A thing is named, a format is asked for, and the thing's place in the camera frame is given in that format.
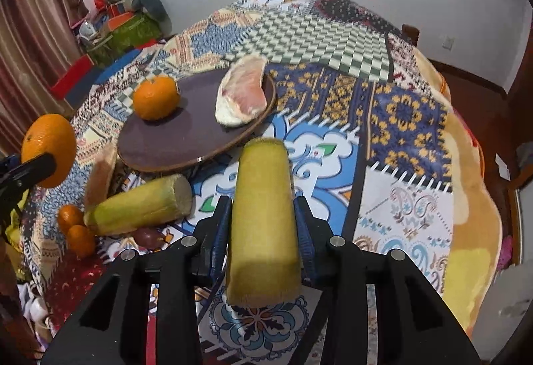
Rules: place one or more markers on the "round dark brown tray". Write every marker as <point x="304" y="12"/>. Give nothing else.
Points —
<point x="195" y="119"/>

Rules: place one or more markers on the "tan bread piece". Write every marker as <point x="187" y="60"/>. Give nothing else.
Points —
<point x="102" y="177"/>

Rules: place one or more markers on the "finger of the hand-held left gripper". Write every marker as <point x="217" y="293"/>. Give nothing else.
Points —
<point x="25" y="173"/>

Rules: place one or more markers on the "large orange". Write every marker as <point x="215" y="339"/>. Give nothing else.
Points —
<point x="50" y="148"/>
<point x="157" y="97"/>

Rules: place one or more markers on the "yellow-green sugarcane piece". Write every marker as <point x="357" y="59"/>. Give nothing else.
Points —
<point x="141" y="204"/>
<point x="262" y="223"/>

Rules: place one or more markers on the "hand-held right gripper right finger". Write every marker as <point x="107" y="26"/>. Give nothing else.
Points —
<point x="304" y="227"/>

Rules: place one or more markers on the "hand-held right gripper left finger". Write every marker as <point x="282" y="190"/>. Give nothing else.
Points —
<point x="219" y="223"/>

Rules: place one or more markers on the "white wall socket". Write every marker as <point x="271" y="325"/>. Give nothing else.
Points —
<point x="449" y="42"/>

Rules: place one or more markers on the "dark red fruit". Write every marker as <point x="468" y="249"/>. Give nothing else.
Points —
<point x="149" y="237"/>

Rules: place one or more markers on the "small orange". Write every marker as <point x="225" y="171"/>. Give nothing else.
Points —
<point x="81" y="240"/>
<point x="70" y="217"/>

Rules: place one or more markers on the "grey plush toy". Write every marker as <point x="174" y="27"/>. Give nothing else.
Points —
<point x="137" y="0"/>

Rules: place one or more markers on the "patchwork printed blanket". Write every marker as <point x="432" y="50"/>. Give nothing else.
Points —
<point x="333" y="119"/>

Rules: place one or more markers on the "striped brown curtain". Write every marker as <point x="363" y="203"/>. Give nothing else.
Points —
<point x="37" y="36"/>

